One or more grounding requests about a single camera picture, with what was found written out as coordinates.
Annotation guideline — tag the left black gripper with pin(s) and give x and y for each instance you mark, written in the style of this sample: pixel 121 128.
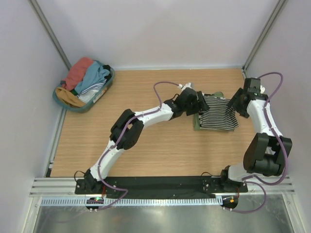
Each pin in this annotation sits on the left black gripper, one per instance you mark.
pixel 199 106

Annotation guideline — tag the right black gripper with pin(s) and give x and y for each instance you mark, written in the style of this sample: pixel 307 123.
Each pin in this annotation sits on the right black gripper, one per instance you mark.
pixel 233 103

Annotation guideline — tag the thin striped black tank top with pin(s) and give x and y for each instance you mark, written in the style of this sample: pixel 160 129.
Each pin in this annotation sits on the thin striped black tank top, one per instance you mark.
pixel 218 116

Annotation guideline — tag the light blue garment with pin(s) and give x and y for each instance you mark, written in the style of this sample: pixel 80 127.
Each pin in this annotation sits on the light blue garment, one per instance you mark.
pixel 96 74

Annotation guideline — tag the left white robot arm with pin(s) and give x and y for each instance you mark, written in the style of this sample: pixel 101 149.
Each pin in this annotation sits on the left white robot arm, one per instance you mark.
pixel 129 126

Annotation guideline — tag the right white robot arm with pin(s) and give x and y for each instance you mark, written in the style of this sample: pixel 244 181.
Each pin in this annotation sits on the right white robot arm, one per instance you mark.
pixel 268 152

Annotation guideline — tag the olive green folded tank top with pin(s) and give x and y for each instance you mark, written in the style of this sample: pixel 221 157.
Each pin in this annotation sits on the olive green folded tank top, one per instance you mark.
pixel 196 122

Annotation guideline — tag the white striped garment in basket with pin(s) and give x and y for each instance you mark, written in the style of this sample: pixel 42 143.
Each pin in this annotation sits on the white striped garment in basket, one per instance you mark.
pixel 87 94

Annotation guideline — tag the coral red garment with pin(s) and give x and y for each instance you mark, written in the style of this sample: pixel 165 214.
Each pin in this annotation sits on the coral red garment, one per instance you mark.
pixel 76 73

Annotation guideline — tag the mustard brown garment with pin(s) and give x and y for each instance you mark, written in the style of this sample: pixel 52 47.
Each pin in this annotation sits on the mustard brown garment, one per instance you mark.
pixel 68 98

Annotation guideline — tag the teal laundry basket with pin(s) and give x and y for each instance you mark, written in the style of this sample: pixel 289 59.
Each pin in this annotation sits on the teal laundry basket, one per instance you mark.
pixel 90 104

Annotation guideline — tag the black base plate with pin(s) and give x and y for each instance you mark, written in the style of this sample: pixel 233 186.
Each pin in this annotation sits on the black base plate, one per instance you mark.
pixel 173 184

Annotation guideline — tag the aluminium frame rail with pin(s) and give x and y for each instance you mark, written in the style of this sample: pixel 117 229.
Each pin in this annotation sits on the aluminium frame rail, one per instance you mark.
pixel 79 186

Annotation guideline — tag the slotted white cable duct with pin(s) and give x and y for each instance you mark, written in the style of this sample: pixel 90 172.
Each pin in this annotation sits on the slotted white cable duct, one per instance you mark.
pixel 98 202

